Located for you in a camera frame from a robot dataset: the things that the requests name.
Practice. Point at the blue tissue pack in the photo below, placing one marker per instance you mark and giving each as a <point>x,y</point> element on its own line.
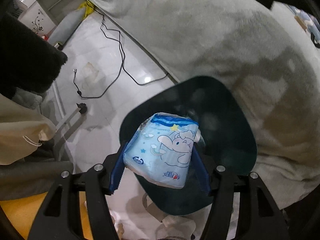
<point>160,150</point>

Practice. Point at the beige hanging garment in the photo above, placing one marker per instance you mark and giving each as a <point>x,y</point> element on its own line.
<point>22,131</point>

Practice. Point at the white dressing table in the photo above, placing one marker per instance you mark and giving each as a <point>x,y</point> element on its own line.
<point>43,16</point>

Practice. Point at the grey floor cushion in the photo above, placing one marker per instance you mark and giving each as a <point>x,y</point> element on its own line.
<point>66,27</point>

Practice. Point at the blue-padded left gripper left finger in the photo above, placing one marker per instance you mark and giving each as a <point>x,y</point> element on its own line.
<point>59,214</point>

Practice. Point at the grey-green sheeted bed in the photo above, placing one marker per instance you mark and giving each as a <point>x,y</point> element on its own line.
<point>263,57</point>

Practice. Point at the yellow bag by bed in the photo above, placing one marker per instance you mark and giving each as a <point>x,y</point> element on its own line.
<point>89,8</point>

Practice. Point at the black hanging garment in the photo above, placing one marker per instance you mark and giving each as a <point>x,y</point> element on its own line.
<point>28,62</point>

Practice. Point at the black trash bin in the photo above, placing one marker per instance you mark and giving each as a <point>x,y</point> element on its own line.
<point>226,136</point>

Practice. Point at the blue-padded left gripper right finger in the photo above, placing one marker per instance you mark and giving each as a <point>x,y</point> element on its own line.
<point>259,217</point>

